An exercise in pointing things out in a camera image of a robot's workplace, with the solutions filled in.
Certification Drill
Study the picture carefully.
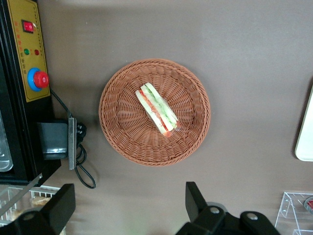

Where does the cream plastic tray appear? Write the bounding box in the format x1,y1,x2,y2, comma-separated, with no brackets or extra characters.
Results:
294,84,313,162

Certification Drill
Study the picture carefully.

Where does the round brown wicker basket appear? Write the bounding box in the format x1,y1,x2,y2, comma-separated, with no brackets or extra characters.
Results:
98,58,211,167

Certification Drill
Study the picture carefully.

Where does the bread roll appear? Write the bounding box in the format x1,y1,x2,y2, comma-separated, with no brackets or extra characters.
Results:
29,195,52,208

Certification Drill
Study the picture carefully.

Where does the yellow control panel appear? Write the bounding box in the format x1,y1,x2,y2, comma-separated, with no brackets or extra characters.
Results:
6,0,51,103

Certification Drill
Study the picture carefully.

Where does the black box bracket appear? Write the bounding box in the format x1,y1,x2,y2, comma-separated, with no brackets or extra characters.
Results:
36,119,69,161

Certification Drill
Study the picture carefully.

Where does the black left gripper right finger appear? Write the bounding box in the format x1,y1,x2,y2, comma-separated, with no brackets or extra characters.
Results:
175,181,280,235

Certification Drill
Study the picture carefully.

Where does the red rocker power switch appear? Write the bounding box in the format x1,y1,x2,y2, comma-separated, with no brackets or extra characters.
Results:
21,19,35,34

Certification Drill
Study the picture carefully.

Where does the black power plug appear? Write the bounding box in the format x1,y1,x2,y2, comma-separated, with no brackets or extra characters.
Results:
76,123,88,143

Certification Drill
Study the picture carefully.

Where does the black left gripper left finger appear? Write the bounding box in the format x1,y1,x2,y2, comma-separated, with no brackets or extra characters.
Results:
12,183,76,235

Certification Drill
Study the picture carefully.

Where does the wrapped triangle sandwich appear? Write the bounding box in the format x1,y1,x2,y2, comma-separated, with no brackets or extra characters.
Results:
135,82,181,138

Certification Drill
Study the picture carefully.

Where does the red emergency stop button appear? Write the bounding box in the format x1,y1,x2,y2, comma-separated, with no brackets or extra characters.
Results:
26,68,50,93

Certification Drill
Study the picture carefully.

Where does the red lidded yogurt cup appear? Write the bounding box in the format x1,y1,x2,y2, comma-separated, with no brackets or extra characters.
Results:
304,196,313,216

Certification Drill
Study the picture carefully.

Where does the black power cable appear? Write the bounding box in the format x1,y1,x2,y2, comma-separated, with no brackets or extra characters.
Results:
50,88,96,189

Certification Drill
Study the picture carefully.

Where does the black heated display cabinet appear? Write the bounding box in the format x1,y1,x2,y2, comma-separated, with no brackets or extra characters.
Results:
0,0,62,187

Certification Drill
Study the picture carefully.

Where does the grey metal plate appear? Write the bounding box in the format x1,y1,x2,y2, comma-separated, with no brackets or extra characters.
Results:
67,117,78,171

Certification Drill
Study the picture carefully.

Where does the clear acrylic tiered stand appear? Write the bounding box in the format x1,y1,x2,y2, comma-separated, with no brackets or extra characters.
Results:
274,191,313,235

